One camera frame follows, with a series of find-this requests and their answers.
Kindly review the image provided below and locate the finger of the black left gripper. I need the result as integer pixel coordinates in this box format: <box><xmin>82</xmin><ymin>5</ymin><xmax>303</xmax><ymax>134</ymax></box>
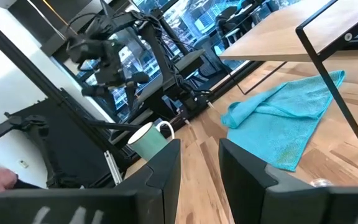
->
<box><xmin>124</xmin><ymin>82</ymin><xmax>132</xmax><ymax>110</ymax></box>
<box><xmin>130</xmin><ymin>82</ymin><xmax>138</xmax><ymax>110</ymax></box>

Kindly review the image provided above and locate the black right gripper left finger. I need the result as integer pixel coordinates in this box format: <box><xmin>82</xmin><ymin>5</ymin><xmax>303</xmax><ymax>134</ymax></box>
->
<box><xmin>0</xmin><ymin>138</ymin><xmax>182</xmax><ymax>224</ymax></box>

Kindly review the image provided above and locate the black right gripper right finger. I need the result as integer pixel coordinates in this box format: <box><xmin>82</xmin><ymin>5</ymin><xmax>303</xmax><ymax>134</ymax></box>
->
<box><xmin>218</xmin><ymin>138</ymin><xmax>358</xmax><ymax>224</ymax></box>

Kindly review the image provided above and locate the green mug white handle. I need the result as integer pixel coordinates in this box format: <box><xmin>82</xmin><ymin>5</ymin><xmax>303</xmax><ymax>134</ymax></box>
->
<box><xmin>127</xmin><ymin>120</ymin><xmax>176</xmax><ymax>162</ymax></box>

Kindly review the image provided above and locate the teal microfibre cloth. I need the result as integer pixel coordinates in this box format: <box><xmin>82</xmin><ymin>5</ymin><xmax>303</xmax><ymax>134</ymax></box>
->
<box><xmin>220</xmin><ymin>70</ymin><xmax>346</xmax><ymax>172</ymax></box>

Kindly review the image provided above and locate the black office chair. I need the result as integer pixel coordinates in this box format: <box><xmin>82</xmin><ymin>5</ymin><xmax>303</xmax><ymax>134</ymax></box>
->
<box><xmin>194</xmin><ymin>34</ymin><xmax>229</xmax><ymax>78</ymax></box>

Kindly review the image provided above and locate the silver aluminium bracket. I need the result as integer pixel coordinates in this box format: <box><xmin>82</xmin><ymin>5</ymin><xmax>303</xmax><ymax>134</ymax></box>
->
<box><xmin>103</xmin><ymin>150</ymin><xmax>124</xmax><ymax>187</ymax></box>

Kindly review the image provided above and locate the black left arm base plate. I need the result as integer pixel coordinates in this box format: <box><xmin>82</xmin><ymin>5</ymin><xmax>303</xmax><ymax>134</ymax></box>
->
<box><xmin>149</xmin><ymin>93</ymin><xmax>213</xmax><ymax>124</ymax></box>

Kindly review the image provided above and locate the wooden shelf black frame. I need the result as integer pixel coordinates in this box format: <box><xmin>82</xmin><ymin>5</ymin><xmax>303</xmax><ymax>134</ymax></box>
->
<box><xmin>218</xmin><ymin>0</ymin><xmax>358</xmax><ymax>154</ymax></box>

